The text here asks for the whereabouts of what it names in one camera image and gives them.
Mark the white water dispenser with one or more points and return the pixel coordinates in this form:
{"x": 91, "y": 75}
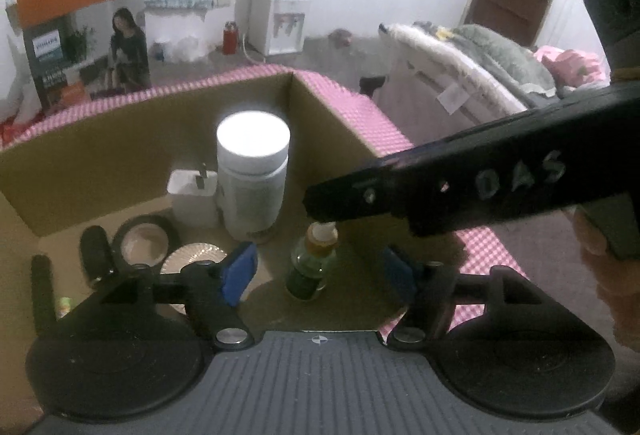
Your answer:
{"x": 277, "y": 27}

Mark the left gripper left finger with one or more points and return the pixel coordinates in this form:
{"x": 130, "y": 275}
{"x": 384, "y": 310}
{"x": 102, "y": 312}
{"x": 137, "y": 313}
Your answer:
{"x": 214, "y": 291}

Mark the short black cylinder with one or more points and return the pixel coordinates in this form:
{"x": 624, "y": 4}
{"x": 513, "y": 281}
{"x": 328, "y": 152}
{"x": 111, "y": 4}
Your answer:
{"x": 96, "y": 256}

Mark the black cylinder flashlight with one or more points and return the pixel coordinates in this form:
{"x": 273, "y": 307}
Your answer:
{"x": 43, "y": 301}

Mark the grey white blanket pile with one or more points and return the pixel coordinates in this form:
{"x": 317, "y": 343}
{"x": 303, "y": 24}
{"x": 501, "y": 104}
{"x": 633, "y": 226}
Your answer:
{"x": 492, "y": 69}

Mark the white lidded plastic bottle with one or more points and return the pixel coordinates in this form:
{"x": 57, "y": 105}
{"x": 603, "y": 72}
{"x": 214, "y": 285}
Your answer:
{"x": 252, "y": 163}

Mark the brown cardboard box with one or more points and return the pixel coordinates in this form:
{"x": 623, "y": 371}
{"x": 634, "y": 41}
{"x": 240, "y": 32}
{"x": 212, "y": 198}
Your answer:
{"x": 150, "y": 174}

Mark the green dropper bottle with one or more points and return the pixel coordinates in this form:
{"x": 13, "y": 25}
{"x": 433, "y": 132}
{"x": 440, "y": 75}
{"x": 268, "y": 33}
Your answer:
{"x": 311, "y": 261}

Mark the green yellow tube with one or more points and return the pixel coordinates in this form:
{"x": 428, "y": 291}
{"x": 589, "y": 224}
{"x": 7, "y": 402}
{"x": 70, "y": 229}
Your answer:
{"x": 65, "y": 305}

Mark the red thermos bottle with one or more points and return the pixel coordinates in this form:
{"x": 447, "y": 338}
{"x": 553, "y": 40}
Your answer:
{"x": 230, "y": 40}

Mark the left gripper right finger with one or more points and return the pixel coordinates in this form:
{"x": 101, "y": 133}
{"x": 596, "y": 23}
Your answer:
{"x": 427, "y": 292}

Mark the gold lidded dark jar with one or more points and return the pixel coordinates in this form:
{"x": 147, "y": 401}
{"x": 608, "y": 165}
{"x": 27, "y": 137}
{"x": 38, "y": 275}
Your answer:
{"x": 191, "y": 253}

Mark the orange Philips product box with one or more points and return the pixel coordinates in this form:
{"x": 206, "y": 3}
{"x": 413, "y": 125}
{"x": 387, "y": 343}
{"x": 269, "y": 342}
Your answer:
{"x": 68, "y": 47}

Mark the white plastic bag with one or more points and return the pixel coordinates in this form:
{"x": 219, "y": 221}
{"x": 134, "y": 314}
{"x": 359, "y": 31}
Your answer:
{"x": 187, "y": 49}

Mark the white power adapter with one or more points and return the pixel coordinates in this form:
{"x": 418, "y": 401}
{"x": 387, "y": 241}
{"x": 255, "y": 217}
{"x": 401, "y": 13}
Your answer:
{"x": 192, "y": 194}

